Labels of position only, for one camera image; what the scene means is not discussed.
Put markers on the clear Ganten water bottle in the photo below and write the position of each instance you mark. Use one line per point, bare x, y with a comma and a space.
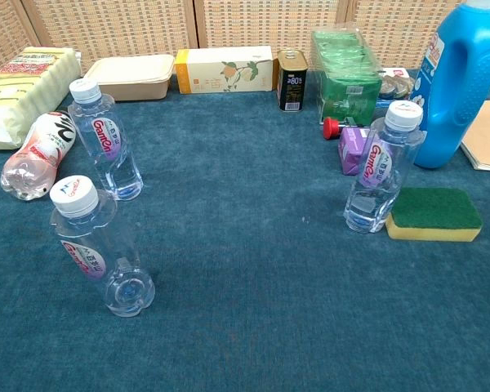
85, 245
106, 143
375, 171

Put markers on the red round cap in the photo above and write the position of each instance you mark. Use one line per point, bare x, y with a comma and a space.
332, 128

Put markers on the teal tablecloth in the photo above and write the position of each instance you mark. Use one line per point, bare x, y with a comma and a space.
245, 306

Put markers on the small purple carton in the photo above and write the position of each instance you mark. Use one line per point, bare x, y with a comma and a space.
351, 149

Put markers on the gold black tin can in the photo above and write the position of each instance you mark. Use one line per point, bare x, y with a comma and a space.
292, 81

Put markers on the white yellow tea box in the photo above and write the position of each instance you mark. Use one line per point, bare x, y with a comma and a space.
224, 69

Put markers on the clear box green packets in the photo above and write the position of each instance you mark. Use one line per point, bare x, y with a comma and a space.
345, 81

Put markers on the beige lidded food container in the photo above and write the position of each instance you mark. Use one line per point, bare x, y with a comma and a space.
130, 77

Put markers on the round foil snack cups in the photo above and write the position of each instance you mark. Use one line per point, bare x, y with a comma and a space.
394, 87

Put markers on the green yellow scrub sponge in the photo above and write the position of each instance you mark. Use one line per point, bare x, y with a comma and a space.
433, 208

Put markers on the white red small packet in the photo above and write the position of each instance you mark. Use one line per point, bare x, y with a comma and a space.
398, 73

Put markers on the woven wooden folding screen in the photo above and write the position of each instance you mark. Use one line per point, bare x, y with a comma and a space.
126, 24

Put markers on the blue detergent jug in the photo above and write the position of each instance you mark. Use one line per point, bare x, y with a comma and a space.
441, 114

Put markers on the pink drink bottle black print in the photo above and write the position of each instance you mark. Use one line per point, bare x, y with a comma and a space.
36, 151

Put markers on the pale yellow sponge cloth pack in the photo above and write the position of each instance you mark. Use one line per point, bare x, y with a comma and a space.
24, 90

